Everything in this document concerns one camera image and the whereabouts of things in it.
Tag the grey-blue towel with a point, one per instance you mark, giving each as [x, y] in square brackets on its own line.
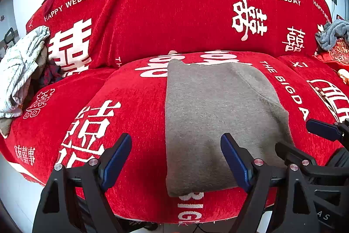
[331, 33]

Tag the red printed sofa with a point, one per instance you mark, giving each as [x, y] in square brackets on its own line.
[177, 25]

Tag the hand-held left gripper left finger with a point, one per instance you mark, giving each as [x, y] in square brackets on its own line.
[116, 159]

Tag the dark plaid cloth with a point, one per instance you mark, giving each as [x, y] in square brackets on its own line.
[51, 74]

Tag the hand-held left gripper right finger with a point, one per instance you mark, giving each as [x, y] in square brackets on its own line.
[235, 162]

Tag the small orange white object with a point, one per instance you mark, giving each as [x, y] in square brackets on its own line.
[344, 76]

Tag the brown-grey cloth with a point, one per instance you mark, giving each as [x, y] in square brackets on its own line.
[5, 126]

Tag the grey knit sweater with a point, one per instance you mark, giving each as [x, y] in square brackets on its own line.
[212, 113]

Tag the white striped cloth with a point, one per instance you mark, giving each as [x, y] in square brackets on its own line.
[20, 69]

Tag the red embroidered cushion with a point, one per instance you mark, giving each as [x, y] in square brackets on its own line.
[336, 54]

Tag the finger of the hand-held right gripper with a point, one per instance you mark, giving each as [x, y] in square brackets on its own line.
[293, 152]
[323, 128]

